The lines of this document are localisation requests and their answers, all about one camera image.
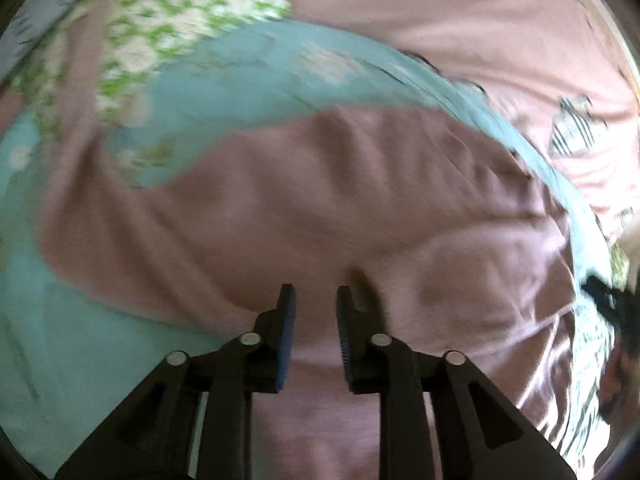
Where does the mauve knit sweater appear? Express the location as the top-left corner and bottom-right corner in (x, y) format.
(38, 1), (575, 479)

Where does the teal floral bed quilt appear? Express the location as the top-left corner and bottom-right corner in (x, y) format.
(0, 19), (616, 478)

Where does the pink heart-pattern duvet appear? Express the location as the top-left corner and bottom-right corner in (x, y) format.
(290, 0), (639, 240)

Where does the green white checkered pillow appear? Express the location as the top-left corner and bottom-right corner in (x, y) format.
(12, 0), (290, 138)

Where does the grey text-print pillow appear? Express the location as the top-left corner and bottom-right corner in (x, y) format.
(0, 0), (126, 86)

